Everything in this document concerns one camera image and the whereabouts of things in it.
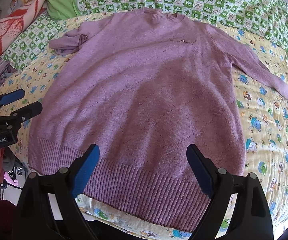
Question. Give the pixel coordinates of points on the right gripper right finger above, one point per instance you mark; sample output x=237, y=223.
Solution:
x=251, y=217

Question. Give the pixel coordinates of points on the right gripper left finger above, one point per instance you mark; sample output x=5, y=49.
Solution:
x=47, y=208

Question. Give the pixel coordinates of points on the purple knit sweater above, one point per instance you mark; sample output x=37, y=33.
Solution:
x=143, y=85

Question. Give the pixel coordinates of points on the red floral blanket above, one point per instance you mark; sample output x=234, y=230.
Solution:
x=17, y=22

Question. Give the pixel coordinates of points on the green white checkered pillow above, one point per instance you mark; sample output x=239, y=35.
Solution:
x=31, y=42

